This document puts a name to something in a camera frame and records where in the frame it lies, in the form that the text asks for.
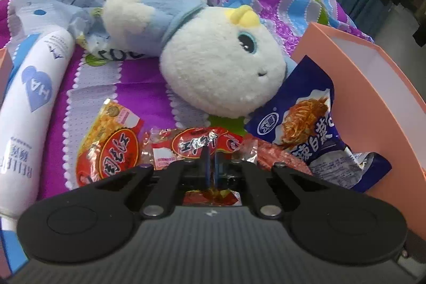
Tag red sausage snack packet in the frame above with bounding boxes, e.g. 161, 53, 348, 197
140, 127, 312, 206

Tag orange red snack packet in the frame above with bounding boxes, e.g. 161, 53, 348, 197
75, 99, 144, 187

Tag blue kimchi snack packet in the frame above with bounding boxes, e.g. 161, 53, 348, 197
245, 56, 392, 192

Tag white blue plush toy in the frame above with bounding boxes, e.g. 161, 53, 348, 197
101, 0, 289, 118

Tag pink deep cardboard box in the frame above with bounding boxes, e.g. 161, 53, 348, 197
292, 23, 425, 238

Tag white spray bottle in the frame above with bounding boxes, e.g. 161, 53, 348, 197
1, 26, 74, 219

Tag colourful floral bedsheet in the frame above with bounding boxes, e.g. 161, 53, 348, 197
38, 0, 361, 199

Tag pink shallow box lid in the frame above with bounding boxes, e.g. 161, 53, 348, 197
0, 48, 13, 104

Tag light blue plastic bag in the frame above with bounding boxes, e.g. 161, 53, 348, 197
8, 0, 145, 61

